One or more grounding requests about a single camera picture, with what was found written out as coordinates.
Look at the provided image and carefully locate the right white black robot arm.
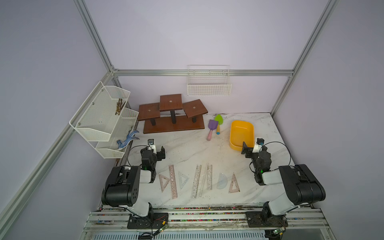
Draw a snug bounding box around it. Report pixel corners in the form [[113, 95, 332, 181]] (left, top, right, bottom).
[[241, 139, 326, 220]]

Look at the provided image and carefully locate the yellow plastic storage box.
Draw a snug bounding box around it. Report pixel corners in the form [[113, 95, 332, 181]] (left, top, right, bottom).
[[230, 120, 255, 152]]

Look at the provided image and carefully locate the pink triangle ruler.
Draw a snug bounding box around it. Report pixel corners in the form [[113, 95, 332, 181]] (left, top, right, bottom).
[[159, 174, 170, 192], [229, 174, 240, 193]]

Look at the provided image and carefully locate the white wire wall basket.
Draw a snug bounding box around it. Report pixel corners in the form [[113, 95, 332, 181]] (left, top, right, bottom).
[[187, 65, 232, 97]]

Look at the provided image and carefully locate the pink triangle ruler right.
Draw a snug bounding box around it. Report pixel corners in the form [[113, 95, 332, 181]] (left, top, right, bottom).
[[229, 174, 240, 193]]

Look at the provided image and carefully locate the clear blue triangle ruler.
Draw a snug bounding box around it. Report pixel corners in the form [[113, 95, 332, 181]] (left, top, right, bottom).
[[178, 172, 190, 190]]

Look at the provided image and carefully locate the blue clear protractor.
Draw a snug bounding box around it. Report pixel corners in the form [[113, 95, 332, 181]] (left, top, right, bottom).
[[217, 173, 228, 190]]

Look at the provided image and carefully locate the clear short stencil ruler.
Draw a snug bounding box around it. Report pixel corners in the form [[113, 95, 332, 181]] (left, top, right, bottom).
[[207, 164, 213, 190]]

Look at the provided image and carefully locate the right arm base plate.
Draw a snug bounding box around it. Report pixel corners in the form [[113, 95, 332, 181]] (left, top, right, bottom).
[[246, 212, 288, 228]]

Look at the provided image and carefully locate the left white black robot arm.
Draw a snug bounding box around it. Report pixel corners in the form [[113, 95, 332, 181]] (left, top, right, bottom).
[[101, 146, 166, 220]]

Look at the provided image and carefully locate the green yellow toy shovel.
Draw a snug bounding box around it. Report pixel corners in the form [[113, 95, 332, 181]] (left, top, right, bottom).
[[214, 114, 224, 135]]

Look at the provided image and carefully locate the purple pink toy shovel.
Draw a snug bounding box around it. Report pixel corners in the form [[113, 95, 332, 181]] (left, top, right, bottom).
[[207, 120, 219, 141]]

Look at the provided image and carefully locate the pink triangle ruler left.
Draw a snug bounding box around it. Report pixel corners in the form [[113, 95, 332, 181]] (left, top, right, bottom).
[[159, 174, 170, 192]]

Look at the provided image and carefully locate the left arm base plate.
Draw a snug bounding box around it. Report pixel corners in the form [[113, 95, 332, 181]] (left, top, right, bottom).
[[127, 213, 169, 230]]

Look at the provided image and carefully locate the pink long straight ruler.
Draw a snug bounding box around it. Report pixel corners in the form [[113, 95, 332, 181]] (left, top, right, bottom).
[[169, 165, 178, 199]]

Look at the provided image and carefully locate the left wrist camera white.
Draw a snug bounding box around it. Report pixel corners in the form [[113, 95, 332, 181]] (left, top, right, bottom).
[[148, 139, 157, 154]]

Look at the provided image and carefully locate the white mesh two-tier shelf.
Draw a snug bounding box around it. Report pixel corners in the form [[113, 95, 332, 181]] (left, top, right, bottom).
[[69, 82, 139, 159]]

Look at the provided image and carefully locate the clear stencil straight ruler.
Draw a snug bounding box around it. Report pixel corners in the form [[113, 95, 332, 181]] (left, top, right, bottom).
[[191, 165, 202, 199]]

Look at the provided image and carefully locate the brown wooden stepped stand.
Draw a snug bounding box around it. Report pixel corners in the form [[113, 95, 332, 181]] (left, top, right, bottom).
[[138, 94, 208, 134]]

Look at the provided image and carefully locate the clear thin straight ruler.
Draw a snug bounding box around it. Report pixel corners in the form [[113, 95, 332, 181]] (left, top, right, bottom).
[[199, 163, 209, 197]]

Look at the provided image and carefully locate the brass screws bundle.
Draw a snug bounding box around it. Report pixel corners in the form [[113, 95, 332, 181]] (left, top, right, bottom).
[[115, 99, 126, 115]]

